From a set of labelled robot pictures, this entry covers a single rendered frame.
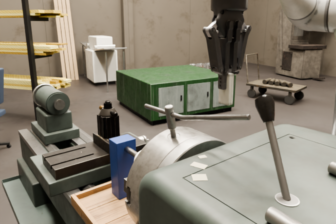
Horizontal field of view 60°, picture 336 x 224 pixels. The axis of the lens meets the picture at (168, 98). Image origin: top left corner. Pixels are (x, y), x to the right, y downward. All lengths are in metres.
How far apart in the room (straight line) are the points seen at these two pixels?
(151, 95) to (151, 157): 3.60
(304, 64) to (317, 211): 8.37
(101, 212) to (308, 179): 0.74
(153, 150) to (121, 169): 0.37
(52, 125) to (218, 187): 1.38
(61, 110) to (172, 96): 2.92
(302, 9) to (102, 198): 0.94
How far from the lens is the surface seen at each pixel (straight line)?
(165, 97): 4.43
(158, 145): 0.75
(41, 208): 1.83
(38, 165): 1.41
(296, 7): 0.98
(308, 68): 8.95
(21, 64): 9.19
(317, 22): 1.07
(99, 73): 7.49
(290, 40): 9.13
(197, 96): 4.75
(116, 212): 1.10
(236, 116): 0.59
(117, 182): 1.12
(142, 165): 0.75
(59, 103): 1.73
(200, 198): 0.48
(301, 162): 0.64
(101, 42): 7.39
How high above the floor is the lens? 1.52
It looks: 14 degrees down
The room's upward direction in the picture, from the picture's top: straight up
